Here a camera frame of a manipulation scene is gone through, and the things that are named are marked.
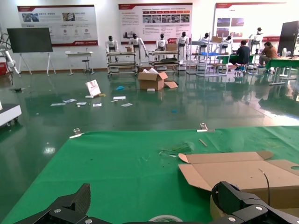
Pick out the red white wall poster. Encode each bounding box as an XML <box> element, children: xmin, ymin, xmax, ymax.
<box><xmin>214</xmin><ymin>2</ymin><xmax>287</xmax><ymax>44</ymax></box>
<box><xmin>17</xmin><ymin>4</ymin><xmax>99</xmax><ymax>47</ymax></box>
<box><xmin>118</xmin><ymin>2</ymin><xmax>193</xmax><ymax>45</ymax></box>

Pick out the green work table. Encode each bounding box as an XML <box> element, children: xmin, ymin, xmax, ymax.
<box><xmin>265</xmin><ymin>58</ymin><xmax>299</xmax><ymax>86</ymax></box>

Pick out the metal binder clip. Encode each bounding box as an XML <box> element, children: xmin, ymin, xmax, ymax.
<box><xmin>69</xmin><ymin>127</ymin><xmax>85</xmax><ymax>139</ymax></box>
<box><xmin>197</xmin><ymin>123</ymin><xmax>215</xmax><ymax>133</ymax></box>

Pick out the crumpled clear tape patch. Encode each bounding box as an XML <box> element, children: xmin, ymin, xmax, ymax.
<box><xmin>159</xmin><ymin>142</ymin><xmax>196</xmax><ymax>157</ymax></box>

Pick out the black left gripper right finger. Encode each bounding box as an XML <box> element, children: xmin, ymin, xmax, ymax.
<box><xmin>210</xmin><ymin>181</ymin><xmax>299</xmax><ymax>224</ymax></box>

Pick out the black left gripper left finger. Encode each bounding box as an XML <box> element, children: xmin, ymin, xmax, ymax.
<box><xmin>14</xmin><ymin>183</ymin><xmax>94</xmax><ymax>224</ymax></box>

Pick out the black display on stand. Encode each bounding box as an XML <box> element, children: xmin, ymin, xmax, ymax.
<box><xmin>6</xmin><ymin>27</ymin><xmax>57</xmax><ymax>77</ymax></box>

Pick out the white metal rack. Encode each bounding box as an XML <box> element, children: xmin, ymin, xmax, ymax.
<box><xmin>186</xmin><ymin>32</ymin><xmax>228</xmax><ymax>77</ymax></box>

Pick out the person in brown shirt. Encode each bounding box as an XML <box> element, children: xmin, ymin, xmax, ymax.
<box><xmin>258</xmin><ymin>42</ymin><xmax>278</xmax><ymax>68</ymax></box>

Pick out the open brown cardboard box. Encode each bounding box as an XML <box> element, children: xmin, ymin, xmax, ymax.
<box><xmin>178</xmin><ymin>150</ymin><xmax>299</xmax><ymax>210</ymax></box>

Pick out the black power cable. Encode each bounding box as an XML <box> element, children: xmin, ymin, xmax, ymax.
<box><xmin>258</xmin><ymin>168</ymin><xmax>271</xmax><ymax>207</ymax></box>

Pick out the white tape roll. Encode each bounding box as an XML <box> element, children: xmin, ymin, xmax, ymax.
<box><xmin>148</xmin><ymin>195</ymin><xmax>232</xmax><ymax>224</ymax></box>

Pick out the person in dark shirt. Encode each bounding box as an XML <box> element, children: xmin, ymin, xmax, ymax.
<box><xmin>230</xmin><ymin>40</ymin><xmax>252</xmax><ymax>72</ymax></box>

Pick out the large open cardboard carton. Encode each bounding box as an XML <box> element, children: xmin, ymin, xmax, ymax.
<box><xmin>137</xmin><ymin>67</ymin><xmax>169</xmax><ymax>91</ymax></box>

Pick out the black upright panel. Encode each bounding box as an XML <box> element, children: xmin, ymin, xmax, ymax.
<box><xmin>277</xmin><ymin>20</ymin><xmax>299</xmax><ymax>58</ymax></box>

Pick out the white cabinet on casters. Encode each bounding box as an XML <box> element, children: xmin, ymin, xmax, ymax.
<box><xmin>0</xmin><ymin>101</ymin><xmax>23</xmax><ymax>128</ymax></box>

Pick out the black stool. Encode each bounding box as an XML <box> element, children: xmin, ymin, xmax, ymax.
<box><xmin>81</xmin><ymin>59</ymin><xmax>95</xmax><ymax>75</ymax></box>

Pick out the white humanoid robot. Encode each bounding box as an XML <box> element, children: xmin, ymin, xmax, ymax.
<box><xmin>249</xmin><ymin>27</ymin><xmax>264</xmax><ymax>56</ymax></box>
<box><xmin>223</xmin><ymin>35</ymin><xmax>234</xmax><ymax>55</ymax></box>
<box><xmin>128</xmin><ymin>33</ymin><xmax>149</xmax><ymax>66</ymax></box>
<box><xmin>200</xmin><ymin>32</ymin><xmax>211</xmax><ymax>55</ymax></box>
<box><xmin>176</xmin><ymin>32</ymin><xmax>189</xmax><ymax>70</ymax></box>
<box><xmin>105</xmin><ymin>35</ymin><xmax>120</xmax><ymax>63</ymax></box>
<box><xmin>156</xmin><ymin>33</ymin><xmax>168</xmax><ymax>61</ymax></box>

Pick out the green table cloth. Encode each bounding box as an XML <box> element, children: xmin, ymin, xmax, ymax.
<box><xmin>0</xmin><ymin>126</ymin><xmax>299</xmax><ymax>224</ymax></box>

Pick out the metal shelving cart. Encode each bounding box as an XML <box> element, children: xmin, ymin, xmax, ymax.
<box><xmin>107</xmin><ymin>51</ymin><xmax>138</xmax><ymax>77</ymax></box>
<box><xmin>148</xmin><ymin>50</ymin><xmax>180</xmax><ymax>73</ymax></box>

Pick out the white desk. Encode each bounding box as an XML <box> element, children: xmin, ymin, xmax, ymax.
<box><xmin>65</xmin><ymin>50</ymin><xmax>95</xmax><ymax>76</ymax></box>

